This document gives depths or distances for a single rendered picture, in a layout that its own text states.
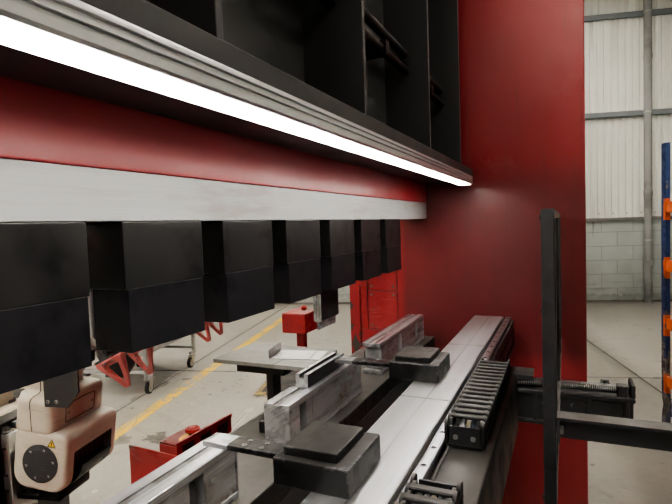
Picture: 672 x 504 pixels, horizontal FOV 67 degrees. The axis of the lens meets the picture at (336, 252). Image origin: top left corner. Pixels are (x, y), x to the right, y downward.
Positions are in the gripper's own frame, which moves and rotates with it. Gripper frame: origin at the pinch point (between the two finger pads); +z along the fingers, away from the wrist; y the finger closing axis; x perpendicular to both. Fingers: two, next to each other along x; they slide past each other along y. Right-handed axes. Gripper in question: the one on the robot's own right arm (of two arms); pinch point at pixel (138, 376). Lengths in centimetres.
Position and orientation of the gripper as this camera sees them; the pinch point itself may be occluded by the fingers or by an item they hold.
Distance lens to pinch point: 127.3
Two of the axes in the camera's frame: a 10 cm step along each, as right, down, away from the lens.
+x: -8.6, 4.7, 1.7
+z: 4.8, 8.8, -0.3
